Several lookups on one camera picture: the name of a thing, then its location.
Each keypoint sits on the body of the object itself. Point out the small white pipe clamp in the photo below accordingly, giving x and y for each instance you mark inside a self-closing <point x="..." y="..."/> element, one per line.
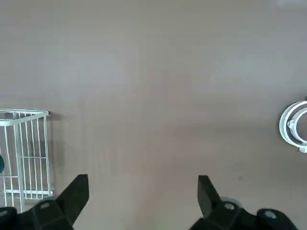
<point x="291" y="125"/>

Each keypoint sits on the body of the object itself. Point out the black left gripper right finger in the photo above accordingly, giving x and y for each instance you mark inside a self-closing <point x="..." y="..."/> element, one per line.
<point x="216" y="210"/>

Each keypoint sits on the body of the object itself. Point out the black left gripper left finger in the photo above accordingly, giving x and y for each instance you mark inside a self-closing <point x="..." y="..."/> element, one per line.
<point x="64" y="206"/>

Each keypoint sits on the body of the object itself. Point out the dark blue mug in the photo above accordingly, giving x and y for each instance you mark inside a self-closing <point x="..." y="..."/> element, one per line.
<point x="1" y="164"/>

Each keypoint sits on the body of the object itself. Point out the large white pipe clamp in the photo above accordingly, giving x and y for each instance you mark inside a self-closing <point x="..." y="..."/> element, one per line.
<point x="282" y="119"/>

